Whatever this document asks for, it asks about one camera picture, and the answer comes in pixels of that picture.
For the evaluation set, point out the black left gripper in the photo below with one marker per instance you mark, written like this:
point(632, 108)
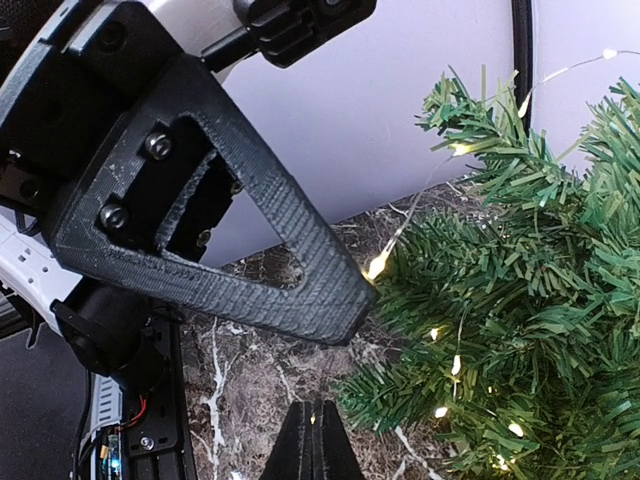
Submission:
point(70, 71)

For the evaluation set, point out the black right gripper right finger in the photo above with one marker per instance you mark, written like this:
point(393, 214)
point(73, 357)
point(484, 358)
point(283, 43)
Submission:
point(220, 220)

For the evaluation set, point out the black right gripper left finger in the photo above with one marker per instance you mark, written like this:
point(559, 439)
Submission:
point(312, 444)

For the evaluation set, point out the small green christmas tree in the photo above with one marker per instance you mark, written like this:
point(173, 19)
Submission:
point(520, 335)

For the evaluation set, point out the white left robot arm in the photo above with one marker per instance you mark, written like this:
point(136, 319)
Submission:
point(40, 265)

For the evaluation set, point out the white perforated cable tray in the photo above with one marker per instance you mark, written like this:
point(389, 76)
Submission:
point(103, 453)

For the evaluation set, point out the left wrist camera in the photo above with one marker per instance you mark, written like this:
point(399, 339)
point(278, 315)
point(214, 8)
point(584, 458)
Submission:
point(284, 31)

